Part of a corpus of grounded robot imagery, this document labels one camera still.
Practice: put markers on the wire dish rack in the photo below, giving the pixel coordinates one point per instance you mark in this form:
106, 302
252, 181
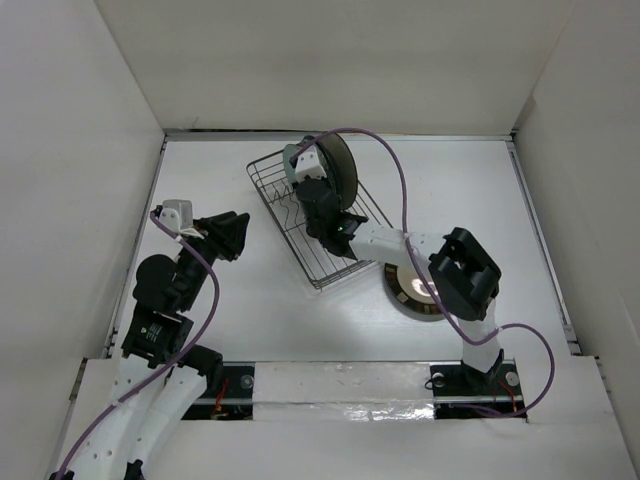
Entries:
320, 267

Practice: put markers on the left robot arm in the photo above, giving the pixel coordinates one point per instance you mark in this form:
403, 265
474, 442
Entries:
162, 369

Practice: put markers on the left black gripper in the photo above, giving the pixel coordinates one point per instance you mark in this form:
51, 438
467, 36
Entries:
225, 233

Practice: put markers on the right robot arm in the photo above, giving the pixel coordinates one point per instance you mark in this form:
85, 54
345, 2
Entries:
460, 276

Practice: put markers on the grey tree pattern plate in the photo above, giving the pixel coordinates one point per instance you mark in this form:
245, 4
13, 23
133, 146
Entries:
341, 168

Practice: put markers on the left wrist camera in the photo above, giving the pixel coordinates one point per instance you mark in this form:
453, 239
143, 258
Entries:
177, 216

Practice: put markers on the green flower plate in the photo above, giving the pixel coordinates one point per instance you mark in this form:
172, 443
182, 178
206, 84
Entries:
288, 152

